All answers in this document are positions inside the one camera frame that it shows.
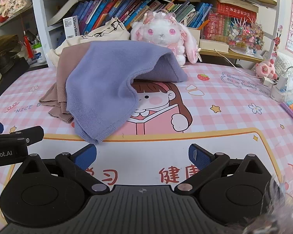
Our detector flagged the white barcode box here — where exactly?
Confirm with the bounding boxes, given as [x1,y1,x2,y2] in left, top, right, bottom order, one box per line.
[63,17,79,39]

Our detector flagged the white flat box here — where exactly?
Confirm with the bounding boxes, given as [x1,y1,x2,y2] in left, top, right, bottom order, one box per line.
[199,39,229,53]

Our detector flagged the grey leaning book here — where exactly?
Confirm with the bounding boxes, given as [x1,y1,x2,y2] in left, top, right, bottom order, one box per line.
[47,0,89,27]

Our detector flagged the red tassel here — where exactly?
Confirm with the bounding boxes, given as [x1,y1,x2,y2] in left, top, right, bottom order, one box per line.
[23,30,33,59]

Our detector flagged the red cartoon wall sticker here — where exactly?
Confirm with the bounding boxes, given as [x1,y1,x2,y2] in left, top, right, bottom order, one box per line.
[271,26,284,59]

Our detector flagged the white wooden bookshelf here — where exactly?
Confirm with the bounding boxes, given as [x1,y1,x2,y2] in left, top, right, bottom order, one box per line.
[30,0,284,64]

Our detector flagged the thin white cable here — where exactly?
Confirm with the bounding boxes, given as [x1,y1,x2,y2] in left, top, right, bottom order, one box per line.
[213,49,264,80]

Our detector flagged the bunch of pens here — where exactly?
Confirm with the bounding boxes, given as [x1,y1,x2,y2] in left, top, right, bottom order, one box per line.
[27,32,41,45]

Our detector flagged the row of colourful books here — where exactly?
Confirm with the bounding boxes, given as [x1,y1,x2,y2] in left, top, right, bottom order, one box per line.
[72,0,213,35]

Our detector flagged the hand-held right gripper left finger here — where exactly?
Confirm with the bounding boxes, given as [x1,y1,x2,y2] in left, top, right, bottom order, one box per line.
[17,144,110,195]

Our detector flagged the grey white blanket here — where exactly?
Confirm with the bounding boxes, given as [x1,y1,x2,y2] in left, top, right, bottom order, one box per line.
[275,54,293,78]

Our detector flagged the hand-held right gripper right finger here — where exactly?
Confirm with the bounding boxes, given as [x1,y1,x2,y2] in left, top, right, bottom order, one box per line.
[174,144,271,195]

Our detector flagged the pale fluffy fur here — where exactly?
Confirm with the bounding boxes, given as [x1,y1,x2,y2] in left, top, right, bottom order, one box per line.
[244,175,293,234]

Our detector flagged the olive cloth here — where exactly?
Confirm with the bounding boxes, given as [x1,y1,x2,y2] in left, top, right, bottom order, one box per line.
[0,35,22,76]

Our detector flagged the white pink plush bunny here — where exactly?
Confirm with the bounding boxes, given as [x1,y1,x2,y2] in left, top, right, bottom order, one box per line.
[130,11,203,66]

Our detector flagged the pink checkered cartoon desk mat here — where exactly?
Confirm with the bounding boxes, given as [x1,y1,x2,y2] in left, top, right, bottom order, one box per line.
[0,60,293,234]

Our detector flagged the white side shelf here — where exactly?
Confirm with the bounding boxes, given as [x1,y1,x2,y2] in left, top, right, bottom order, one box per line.
[0,5,32,38]

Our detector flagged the pink plush pig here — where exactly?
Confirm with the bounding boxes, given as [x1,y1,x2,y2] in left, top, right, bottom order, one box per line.
[255,59,278,80]

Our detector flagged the bundle of purple sticks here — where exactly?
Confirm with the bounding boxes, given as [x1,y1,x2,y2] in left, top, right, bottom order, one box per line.
[280,102,293,120]

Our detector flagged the mauve knit sweater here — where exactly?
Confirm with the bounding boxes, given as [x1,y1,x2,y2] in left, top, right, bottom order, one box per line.
[38,43,93,124]

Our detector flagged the red boxed book set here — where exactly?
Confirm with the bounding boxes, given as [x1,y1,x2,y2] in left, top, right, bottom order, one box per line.
[201,0,259,43]

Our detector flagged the white jar with green lid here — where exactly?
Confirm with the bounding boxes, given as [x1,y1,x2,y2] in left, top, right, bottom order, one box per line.
[33,43,47,64]

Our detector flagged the colourful bead flower ornament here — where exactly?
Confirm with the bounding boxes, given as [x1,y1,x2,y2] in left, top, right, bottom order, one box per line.
[228,17,265,54]

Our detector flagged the cream printed t-shirt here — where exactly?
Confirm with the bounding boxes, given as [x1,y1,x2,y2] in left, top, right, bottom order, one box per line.
[46,17,131,67]

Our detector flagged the cream open box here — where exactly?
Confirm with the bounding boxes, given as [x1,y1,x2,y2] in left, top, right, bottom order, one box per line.
[188,27,203,42]

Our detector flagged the purple knit sweater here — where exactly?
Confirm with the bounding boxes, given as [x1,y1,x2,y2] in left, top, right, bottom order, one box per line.
[65,40,189,145]

